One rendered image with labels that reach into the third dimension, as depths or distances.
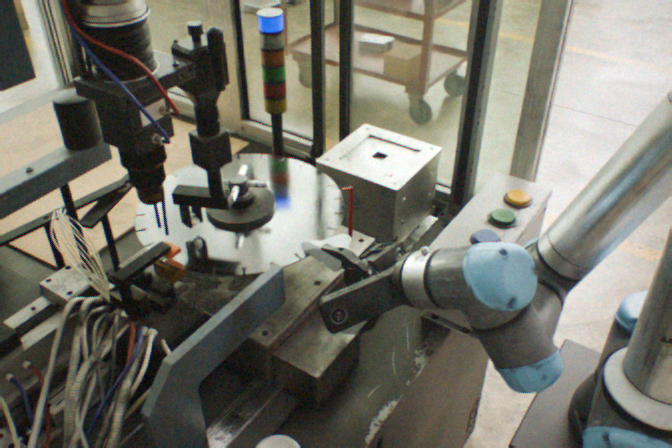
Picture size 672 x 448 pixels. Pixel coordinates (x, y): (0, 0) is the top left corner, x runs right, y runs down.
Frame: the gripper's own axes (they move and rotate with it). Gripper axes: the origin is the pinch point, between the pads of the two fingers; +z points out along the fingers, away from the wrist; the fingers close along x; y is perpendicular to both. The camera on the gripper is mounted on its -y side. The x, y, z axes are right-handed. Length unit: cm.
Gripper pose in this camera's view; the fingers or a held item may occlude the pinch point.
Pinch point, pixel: (318, 290)
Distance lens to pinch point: 98.3
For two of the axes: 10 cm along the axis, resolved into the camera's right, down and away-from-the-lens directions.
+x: -4.0, -9.0, -1.9
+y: 7.0, -4.3, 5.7
